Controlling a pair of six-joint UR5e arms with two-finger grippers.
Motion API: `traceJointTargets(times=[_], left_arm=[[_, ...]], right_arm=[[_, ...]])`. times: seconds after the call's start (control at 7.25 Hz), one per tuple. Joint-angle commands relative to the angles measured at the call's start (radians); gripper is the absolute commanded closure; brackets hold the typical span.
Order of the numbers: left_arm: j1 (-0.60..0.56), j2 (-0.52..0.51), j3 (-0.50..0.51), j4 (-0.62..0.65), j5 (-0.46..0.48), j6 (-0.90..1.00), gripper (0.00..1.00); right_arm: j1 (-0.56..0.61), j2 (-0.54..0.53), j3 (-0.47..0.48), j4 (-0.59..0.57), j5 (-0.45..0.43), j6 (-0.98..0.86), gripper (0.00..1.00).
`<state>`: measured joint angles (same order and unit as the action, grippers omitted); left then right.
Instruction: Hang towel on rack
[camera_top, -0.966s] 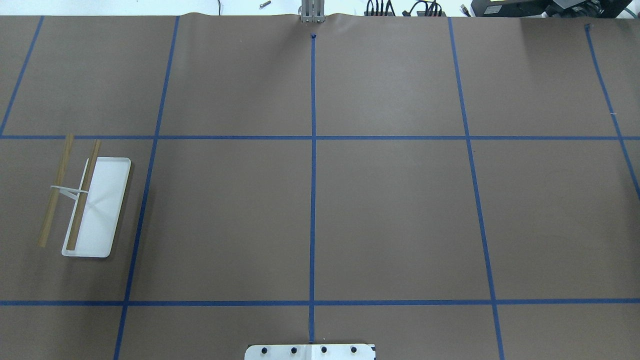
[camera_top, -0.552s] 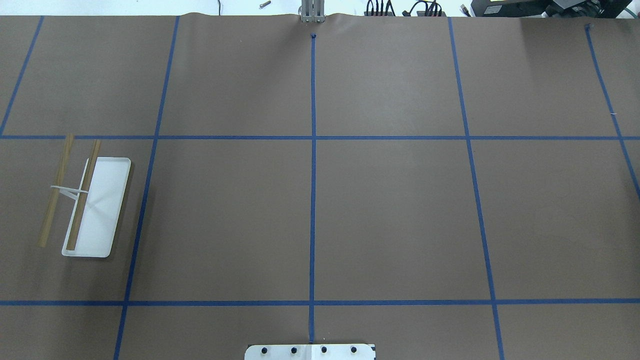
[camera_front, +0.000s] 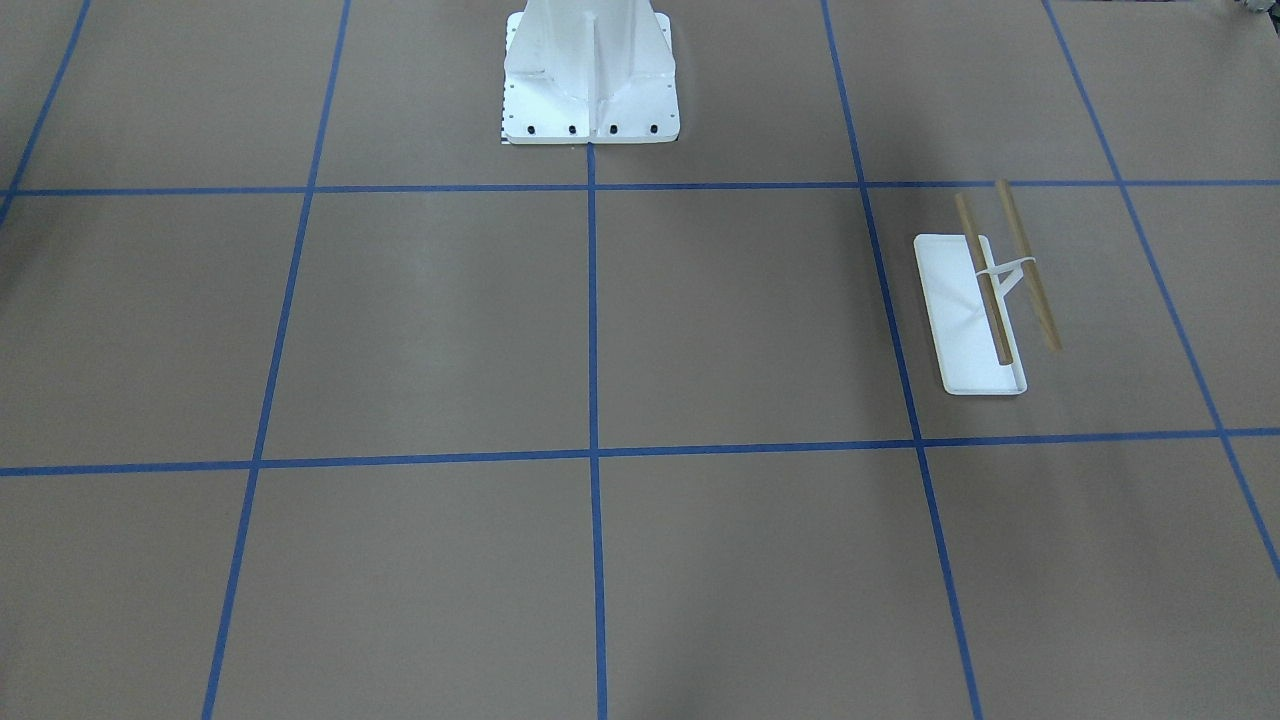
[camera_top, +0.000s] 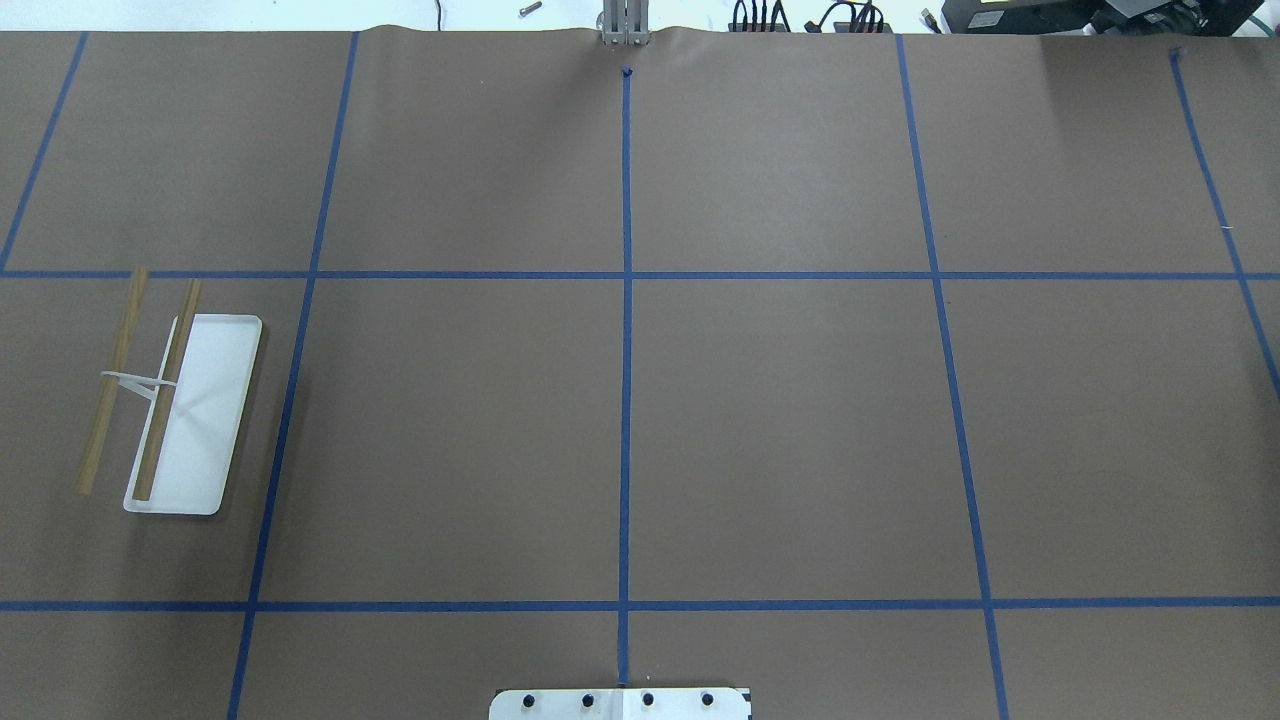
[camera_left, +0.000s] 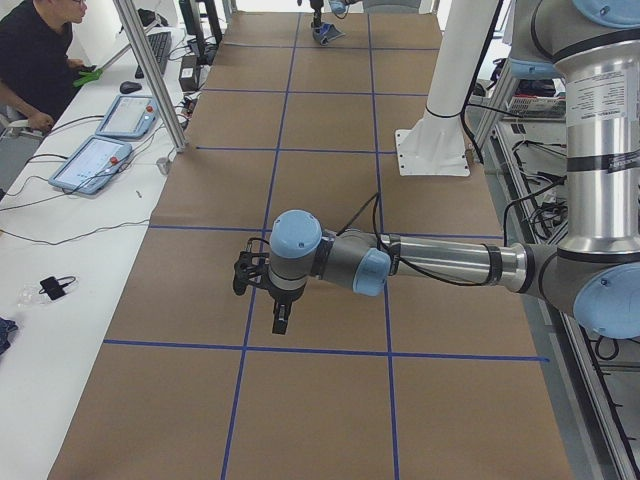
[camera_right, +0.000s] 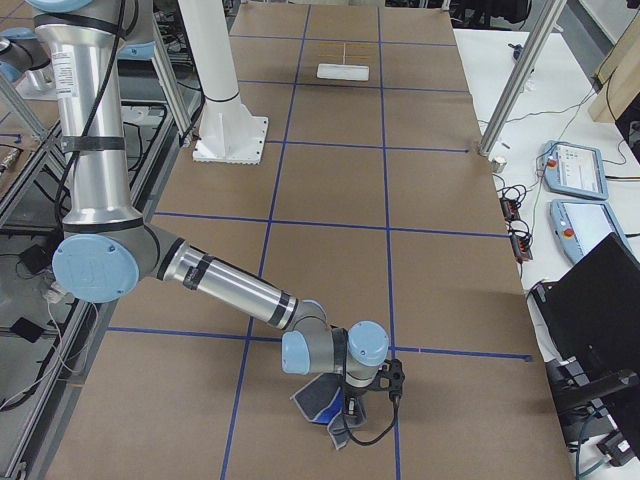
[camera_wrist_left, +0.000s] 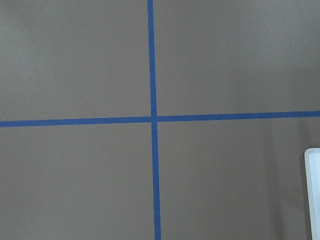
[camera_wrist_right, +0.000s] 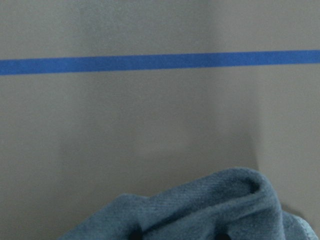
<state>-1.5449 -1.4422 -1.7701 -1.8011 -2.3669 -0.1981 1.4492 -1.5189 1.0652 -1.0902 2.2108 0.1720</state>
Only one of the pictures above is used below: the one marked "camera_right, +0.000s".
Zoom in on black camera cable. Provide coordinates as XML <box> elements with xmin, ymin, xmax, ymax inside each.
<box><xmin>344</xmin><ymin>394</ymin><xmax>401</xmax><ymax>446</ymax></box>

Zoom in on grey blue towel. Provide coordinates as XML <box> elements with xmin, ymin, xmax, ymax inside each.
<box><xmin>290</xmin><ymin>373</ymin><xmax>367</xmax><ymax>450</ymax></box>

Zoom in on blue teach pendant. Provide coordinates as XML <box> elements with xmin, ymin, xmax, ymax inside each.
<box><xmin>540</xmin><ymin>140</ymin><xmax>608</xmax><ymax>200</ymax></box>
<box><xmin>550</xmin><ymin>199</ymin><xmax>630</xmax><ymax>264</ymax></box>

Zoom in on black coiled cables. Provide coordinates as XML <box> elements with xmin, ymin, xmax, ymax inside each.
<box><xmin>492</xmin><ymin>172</ymin><xmax>544</xmax><ymax>264</ymax></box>

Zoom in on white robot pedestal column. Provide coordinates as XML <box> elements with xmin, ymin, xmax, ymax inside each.
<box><xmin>179</xmin><ymin>0</ymin><xmax>269</xmax><ymax>165</ymax></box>

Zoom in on upper blue teach pendant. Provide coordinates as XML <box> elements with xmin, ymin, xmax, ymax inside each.
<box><xmin>540</xmin><ymin>140</ymin><xmax>608</xmax><ymax>200</ymax></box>

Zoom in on aluminium frame post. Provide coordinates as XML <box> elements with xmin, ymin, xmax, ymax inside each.
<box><xmin>478</xmin><ymin>0</ymin><xmax>567</xmax><ymax>157</ymax></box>

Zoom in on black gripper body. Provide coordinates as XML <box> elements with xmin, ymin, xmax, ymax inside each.
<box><xmin>342</xmin><ymin>384</ymin><xmax>367</xmax><ymax>425</ymax></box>

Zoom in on black monitor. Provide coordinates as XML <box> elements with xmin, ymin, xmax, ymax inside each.
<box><xmin>533</xmin><ymin>233</ymin><xmax>639</xmax><ymax>443</ymax></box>

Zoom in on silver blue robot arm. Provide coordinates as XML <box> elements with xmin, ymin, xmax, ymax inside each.
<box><xmin>1</xmin><ymin>27</ymin><xmax>54</xmax><ymax>91</ymax></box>
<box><xmin>32</xmin><ymin>1</ymin><xmax>404</xmax><ymax>433</ymax></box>

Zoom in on lower blue teach pendant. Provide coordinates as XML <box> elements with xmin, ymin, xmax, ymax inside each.
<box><xmin>550</xmin><ymin>199</ymin><xmax>630</xmax><ymax>264</ymax></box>

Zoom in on white towel rack wooden bars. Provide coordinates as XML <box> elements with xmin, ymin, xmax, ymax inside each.
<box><xmin>316</xmin><ymin>42</ymin><xmax>371</xmax><ymax>82</ymax></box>

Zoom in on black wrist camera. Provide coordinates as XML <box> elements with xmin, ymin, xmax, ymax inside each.
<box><xmin>377</xmin><ymin>359</ymin><xmax>405</xmax><ymax>403</ymax></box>

